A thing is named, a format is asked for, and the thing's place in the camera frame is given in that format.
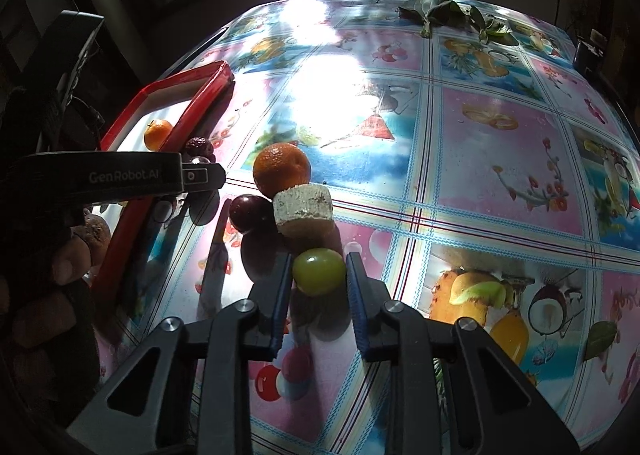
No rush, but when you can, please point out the green grape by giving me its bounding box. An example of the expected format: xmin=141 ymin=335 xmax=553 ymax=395
xmin=292 ymin=248 xmax=347 ymax=297

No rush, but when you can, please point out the red rimmed tray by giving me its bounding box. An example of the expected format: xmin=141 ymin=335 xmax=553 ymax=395
xmin=92 ymin=61 xmax=236 ymax=296

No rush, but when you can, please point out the person's left hand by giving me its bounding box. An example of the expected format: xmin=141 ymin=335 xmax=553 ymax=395
xmin=0 ymin=230 xmax=96 ymax=386

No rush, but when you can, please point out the small green leaf sprig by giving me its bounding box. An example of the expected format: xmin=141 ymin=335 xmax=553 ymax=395
xmin=470 ymin=7 xmax=521 ymax=46

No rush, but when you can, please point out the large green leaf sprig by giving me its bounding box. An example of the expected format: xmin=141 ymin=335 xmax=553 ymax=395
xmin=397 ymin=0 xmax=473 ymax=38

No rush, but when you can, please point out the dark purple plum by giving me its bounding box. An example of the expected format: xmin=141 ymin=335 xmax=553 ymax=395
xmin=229 ymin=194 xmax=276 ymax=236

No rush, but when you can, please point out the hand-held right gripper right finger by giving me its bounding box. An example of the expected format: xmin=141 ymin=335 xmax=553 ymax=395
xmin=345 ymin=251 xmax=581 ymax=455

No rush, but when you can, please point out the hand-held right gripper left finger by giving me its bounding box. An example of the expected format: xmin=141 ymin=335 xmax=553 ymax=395
xmin=67 ymin=251 xmax=296 ymax=455

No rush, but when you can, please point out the black container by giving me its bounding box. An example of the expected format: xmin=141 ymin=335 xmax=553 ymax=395
xmin=572 ymin=27 xmax=608 ymax=76

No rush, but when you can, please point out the orange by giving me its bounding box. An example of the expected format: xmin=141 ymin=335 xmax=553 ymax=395
xmin=252 ymin=142 xmax=312 ymax=198
xmin=144 ymin=119 xmax=174 ymax=152

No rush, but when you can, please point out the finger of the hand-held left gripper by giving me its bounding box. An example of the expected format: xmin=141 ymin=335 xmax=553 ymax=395
xmin=180 ymin=161 xmax=227 ymax=194

